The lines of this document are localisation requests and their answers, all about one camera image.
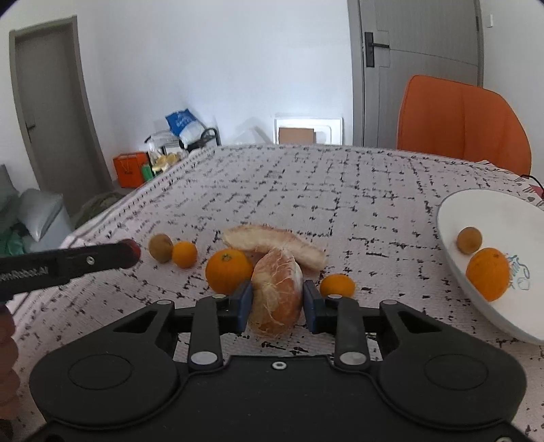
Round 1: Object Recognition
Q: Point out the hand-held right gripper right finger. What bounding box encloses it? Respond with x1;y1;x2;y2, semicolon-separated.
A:
302;279;445;371

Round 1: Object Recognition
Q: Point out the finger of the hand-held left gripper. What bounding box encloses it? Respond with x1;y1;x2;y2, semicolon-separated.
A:
46;240;135;284

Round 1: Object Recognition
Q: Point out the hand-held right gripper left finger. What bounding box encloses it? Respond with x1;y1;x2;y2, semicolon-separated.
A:
109;279;255;374

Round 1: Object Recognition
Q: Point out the small orange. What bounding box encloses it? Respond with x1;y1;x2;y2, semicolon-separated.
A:
320;274;356;298
172;241;199;269

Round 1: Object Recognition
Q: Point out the thick peeled pomelo segment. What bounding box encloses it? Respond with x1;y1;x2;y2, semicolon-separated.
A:
248;248;305;340

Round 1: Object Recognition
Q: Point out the red cherry tomato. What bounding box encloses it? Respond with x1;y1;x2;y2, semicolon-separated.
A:
122;239;142;268

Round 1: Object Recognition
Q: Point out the large orange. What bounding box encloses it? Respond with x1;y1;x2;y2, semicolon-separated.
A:
466;248;511;302
205;249;254;295

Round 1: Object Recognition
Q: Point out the brown kiwi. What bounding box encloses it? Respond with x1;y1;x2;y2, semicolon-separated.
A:
457;227;483;256
148;233;174;264

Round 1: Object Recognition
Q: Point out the long peeled pomelo segment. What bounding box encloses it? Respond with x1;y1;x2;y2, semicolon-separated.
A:
222;225;328;272

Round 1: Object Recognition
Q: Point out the white plate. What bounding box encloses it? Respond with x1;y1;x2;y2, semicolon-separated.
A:
436;188;544;345

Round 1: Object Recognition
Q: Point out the person's left hand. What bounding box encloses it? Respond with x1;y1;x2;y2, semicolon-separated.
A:
0;303;20;409

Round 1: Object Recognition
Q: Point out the green cloth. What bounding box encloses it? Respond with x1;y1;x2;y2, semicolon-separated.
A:
0;229;27;257

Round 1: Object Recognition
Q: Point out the olive green bag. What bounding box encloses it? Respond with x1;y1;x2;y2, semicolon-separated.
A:
74;191;125;229

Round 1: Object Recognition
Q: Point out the grey cushion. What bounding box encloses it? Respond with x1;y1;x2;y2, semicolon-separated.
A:
17;189;74;252

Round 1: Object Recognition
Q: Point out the grey sofa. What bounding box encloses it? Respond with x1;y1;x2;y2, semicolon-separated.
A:
0;165;20;239

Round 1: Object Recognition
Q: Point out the orange box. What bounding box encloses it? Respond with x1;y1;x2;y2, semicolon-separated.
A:
113;152;151;189

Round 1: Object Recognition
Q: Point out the checked white tablecloth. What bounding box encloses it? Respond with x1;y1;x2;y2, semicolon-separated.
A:
8;144;544;442

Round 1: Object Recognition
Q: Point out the clear plastic bag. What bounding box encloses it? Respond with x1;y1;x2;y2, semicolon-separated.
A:
146;131;184;173

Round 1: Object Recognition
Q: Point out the plain grey door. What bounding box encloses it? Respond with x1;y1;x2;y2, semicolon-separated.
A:
9;16;112;215

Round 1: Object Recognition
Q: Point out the blue and white bag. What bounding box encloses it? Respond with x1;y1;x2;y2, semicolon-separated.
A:
165;108;205;148

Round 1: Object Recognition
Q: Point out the black metal cart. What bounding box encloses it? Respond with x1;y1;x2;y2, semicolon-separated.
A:
184;127;222;154

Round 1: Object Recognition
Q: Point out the brown cardboard sheet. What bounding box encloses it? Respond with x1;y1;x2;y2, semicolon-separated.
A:
278;126;317;145

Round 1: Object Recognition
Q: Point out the white foam packaging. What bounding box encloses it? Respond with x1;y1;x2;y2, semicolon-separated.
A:
273;113;343;146

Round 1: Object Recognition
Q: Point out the orange chair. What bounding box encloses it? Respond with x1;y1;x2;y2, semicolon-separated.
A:
396;75;533;176

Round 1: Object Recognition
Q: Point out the grey door with black lock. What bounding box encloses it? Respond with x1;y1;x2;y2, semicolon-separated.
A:
347;0;485;148

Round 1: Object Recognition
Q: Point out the black door lock handle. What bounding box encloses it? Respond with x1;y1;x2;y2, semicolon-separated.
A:
364;32;390;69

